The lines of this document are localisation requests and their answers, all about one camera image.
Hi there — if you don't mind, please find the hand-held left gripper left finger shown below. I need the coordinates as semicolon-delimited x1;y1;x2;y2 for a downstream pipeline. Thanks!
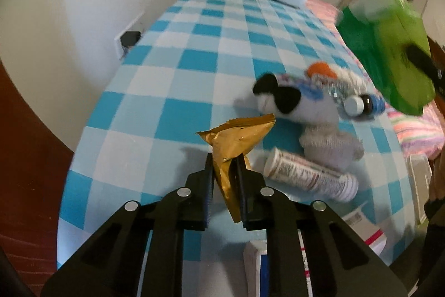
41;154;214;297

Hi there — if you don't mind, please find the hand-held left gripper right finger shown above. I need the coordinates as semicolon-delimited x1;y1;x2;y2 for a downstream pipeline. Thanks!
232;157;407;297

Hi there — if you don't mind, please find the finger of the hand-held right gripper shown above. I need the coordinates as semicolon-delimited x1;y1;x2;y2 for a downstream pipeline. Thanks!
405;44;445;92

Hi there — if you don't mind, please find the green plastic bag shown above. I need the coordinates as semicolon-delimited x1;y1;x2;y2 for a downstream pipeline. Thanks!
335;0;437;116

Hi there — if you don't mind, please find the gold foil snack wrapper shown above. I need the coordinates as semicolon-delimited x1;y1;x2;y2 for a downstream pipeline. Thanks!
196;113;277;224

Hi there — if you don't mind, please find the white printed tube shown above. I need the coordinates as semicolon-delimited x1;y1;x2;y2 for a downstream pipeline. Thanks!
263;147;359;203

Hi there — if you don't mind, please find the clear plastic bottle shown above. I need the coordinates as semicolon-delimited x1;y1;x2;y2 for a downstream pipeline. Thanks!
315;72;386;120

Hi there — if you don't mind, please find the white plush dog toy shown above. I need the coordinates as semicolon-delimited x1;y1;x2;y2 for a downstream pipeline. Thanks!
252;72;365;170

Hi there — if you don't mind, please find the white plastic bin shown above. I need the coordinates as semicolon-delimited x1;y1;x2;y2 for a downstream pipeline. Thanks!
405;154;433;224

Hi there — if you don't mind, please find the white box with blue side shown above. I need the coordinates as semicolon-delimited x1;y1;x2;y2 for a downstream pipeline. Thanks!
243;239;270;297

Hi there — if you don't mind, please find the orange peel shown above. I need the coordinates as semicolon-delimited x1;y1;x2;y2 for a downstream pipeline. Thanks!
305;62;338;79

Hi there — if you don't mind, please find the blue checked tablecloth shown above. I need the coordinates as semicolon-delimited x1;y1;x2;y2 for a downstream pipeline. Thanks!
57;0;419;297

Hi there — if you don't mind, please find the white box with red label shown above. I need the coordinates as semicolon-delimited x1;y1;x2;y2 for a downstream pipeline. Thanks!
342;203;387;256

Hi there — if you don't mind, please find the black plug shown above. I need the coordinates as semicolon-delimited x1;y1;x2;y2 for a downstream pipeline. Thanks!
120;31;141;49

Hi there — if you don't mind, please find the white wall socket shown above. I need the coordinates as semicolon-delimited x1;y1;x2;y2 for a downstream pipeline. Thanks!
114;12;146;60

